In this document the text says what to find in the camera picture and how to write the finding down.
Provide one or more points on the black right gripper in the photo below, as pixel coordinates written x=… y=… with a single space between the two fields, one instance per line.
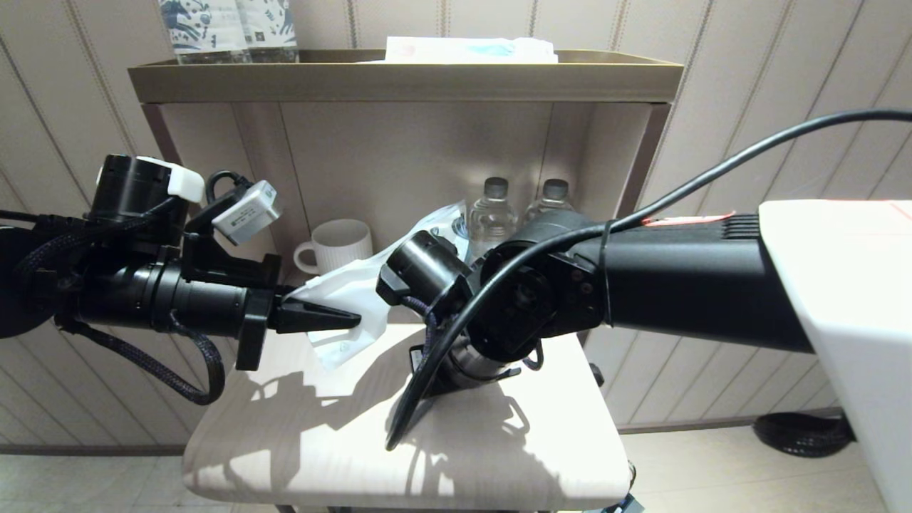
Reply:
x=470 y=363

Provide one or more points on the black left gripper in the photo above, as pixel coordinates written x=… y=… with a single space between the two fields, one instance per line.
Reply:
x=206 y=303

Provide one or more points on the white floral plastic bag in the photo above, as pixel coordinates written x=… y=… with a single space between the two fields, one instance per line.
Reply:
x=356 y=285

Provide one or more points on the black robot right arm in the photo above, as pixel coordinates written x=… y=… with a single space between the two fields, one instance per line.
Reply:
x=677 y=278

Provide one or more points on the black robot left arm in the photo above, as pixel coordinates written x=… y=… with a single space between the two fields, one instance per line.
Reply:
x=43 y=285

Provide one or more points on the white ribbed mug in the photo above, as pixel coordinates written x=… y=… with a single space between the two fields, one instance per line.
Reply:
x=335 y=246

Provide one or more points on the black angled power plug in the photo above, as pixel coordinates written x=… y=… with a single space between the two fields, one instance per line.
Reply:
x=597 y=372

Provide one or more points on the beige wooden shelf cabinet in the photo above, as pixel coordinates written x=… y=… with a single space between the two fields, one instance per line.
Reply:
x=285 y=463

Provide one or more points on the clear plastic water bottle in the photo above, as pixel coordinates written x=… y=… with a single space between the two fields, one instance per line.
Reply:
x=552 y=199
x=491 y=214

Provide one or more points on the grey blue floor device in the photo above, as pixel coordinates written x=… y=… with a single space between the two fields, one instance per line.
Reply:
x=623 y=504

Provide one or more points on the blue floral print pouch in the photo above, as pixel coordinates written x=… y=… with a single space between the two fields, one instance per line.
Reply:
x=274 y=28
x=203 y=32

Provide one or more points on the white blue flat packet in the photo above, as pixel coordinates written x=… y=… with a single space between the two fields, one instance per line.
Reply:
x=463 y=50

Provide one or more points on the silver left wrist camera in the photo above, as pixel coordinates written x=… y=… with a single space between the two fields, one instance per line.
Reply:
x=246 y=214

